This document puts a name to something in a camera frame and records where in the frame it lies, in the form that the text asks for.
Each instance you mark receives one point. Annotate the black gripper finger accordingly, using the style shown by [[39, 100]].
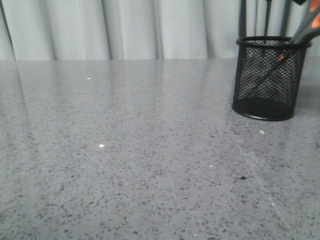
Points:
[[300, 2]]

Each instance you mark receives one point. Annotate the grey orange handled scissors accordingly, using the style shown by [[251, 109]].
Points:
[[308, 30]]

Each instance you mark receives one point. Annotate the black mesh pen bucket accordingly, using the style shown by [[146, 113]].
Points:
[[275, 99]]

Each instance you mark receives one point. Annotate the black stand pole right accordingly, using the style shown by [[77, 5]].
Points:
[[285, 18]]

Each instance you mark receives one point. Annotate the black stand pole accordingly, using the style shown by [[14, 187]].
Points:
[[242, 19], [285, 18], [267, 16]]

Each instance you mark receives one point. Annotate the black stand pole middle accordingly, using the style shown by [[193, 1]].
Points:
[[267, 16]]

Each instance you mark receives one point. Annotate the black stand pole left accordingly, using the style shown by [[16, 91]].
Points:
[[242, 19]]

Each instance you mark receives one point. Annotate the grey pleated curtain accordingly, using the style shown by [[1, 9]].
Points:
[[40, 30]]

